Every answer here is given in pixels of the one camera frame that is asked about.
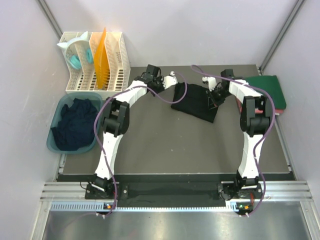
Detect right corner aluminium post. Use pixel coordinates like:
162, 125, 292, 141
257, 0, 306, 75

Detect purple cable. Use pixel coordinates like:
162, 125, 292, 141
190, 64, 276, 217
93, 71, 188, 218

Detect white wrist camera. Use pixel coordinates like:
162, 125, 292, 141
202, 76, 218, 92
162, 71, 178, 90

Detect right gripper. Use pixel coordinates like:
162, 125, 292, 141
205, 86, 232, 110

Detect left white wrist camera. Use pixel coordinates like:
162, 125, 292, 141
162, 71, 178, 90

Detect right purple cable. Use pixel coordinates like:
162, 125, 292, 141
190, 64, 276, 217

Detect white file organizer rack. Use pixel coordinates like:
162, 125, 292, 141
59, 32, 131, 99

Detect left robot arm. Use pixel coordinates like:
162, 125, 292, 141
91, 64, 165, 199

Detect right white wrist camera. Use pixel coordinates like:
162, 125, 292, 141
202, 76, 218, 92

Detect black t shirt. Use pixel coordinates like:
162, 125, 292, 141
170, 84, 218, 123

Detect white cable duct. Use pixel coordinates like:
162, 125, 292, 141
50, 201, 250, 212

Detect left corner aluminium post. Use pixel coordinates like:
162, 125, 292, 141
36, 0, 63, 39

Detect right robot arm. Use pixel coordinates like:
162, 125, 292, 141
202, 69, 275, 201

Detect teal cat ear headphones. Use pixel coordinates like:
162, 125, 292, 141
57, 31, 90, 70

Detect orange plastic folder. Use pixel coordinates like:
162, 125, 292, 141
93, 28, 110, 90

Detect folded pink t shirt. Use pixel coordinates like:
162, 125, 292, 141
235, 98, 284, 116

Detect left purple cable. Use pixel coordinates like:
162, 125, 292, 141
93, 71, 188, 218

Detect folded green t shirt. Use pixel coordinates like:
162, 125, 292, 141
246, 75, 287, 111

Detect corner aluminium post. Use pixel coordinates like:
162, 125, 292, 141
36, 0, 63, 39
257, 0, 306, 75

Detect teal plastic bin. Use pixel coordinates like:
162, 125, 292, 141
46, 92, 104, 155

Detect aluminium frame rail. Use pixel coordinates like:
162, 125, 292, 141
40, 181, 313, 202

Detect navy blue t shirt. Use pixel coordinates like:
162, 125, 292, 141
51, 98, 98, 152

